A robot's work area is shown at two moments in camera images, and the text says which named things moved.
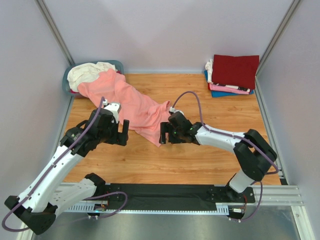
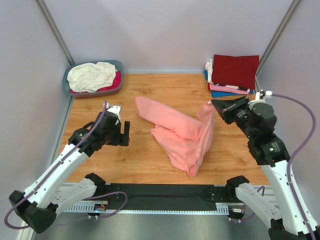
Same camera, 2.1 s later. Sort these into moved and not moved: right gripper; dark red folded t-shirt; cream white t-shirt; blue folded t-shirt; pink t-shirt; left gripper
Moved: right gripper; pink t-shirt
Not moved: blue folded t-shirt; cream white t-shirt; left gripper; dark red folded t-shirt
